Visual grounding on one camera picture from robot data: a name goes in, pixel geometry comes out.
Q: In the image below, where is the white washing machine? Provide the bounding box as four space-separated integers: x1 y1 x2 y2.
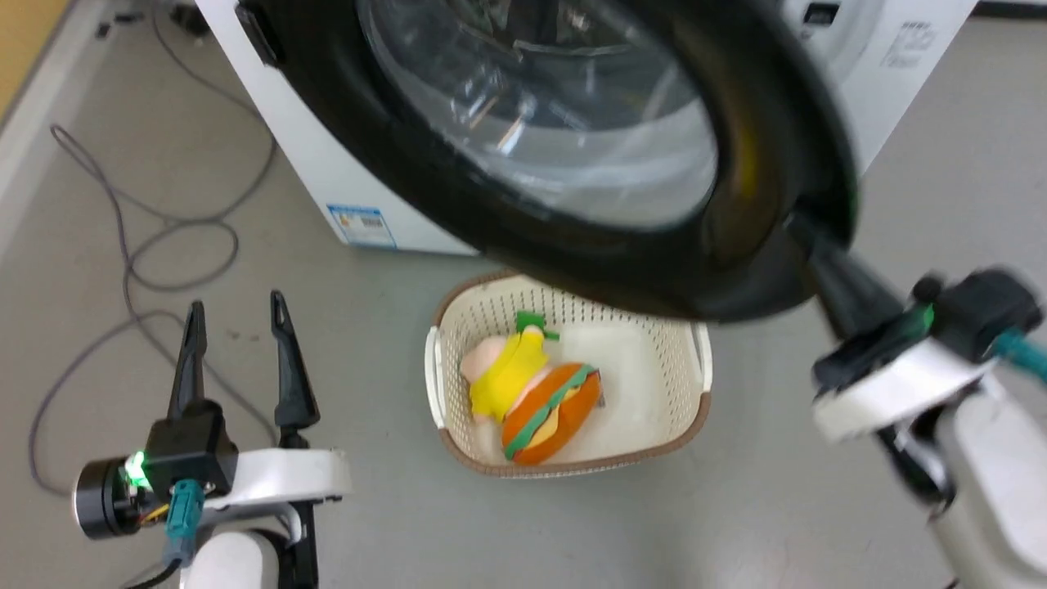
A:
195 0 979 256

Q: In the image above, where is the black round glass washer door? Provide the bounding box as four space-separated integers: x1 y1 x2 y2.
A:
236 0 860 323

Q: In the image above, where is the yellow and pink doll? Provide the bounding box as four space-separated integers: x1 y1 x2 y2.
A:
460 311 562 425

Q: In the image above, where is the black plug on floor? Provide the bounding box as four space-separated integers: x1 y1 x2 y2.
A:
168 2 213 38

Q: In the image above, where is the grey floor cable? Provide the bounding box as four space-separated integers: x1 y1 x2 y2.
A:
29 8 281 498

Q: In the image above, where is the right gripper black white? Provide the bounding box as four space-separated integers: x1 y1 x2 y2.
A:
787 211 1045 445

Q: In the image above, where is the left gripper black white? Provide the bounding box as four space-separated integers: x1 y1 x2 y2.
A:
72 290 353 541

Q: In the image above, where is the beige perforated laundry basket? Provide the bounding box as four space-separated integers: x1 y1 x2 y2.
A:
424 271 713 479

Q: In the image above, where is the teal right gripper cable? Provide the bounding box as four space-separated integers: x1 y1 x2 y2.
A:
991 327 1047 384

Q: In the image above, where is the teal left gripper cable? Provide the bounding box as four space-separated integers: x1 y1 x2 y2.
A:
160 479 205 570

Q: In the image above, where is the teal gripper cable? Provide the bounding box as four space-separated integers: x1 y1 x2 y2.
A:
991 327 1047 384
160 479 205 570

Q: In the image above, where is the blue energy label sticker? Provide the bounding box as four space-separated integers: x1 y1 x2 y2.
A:
326 204 398 250

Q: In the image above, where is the orange hamburger plush toy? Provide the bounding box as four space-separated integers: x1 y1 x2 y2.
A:
501 362 604 466

